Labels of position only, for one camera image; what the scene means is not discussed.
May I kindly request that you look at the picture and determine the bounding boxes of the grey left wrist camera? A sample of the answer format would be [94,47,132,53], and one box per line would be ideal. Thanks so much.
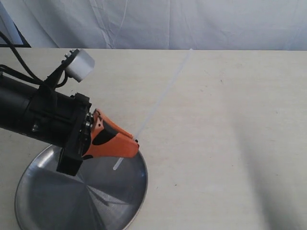
[65,49,95,82]

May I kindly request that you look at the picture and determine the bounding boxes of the round stainless steel plate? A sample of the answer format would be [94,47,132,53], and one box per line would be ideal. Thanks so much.
[14,145,148,230]

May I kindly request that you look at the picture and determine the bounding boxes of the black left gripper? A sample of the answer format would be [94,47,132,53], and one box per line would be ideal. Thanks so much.
[28,92,139,176]

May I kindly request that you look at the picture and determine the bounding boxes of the white backdrop cloth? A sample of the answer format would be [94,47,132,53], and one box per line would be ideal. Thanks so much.
[1,0,307,50]

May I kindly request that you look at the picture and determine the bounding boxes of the black frame with white panel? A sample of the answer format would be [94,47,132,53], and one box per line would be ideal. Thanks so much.
[0,3,31,47]

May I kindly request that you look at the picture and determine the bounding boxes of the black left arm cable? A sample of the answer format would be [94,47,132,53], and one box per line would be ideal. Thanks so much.
[0,31,70,88]

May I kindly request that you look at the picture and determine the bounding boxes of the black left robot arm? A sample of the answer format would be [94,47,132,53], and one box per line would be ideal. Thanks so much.
[0,70,139,176]

